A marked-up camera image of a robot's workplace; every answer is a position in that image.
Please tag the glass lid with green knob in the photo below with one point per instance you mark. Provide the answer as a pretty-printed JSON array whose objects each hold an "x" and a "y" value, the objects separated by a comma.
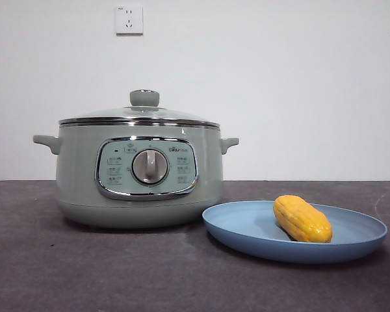
[{"x": 144, "y": 97}]

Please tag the yellow corn cob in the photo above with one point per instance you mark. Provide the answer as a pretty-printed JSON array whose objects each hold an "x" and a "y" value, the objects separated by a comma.
[{"x": 302, "y": 221}]

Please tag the blue round plate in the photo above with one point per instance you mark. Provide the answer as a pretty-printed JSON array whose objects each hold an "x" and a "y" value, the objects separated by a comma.
[{"x": 247, "y": 234}]

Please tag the pale green electric steamer pot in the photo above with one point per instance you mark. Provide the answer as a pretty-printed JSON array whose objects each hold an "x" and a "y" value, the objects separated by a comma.
[{"x": 78, "y": 182}]

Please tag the white wall socket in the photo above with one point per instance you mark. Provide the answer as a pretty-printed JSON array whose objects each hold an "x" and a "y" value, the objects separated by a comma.
[{"x": 130, "y": 28}]

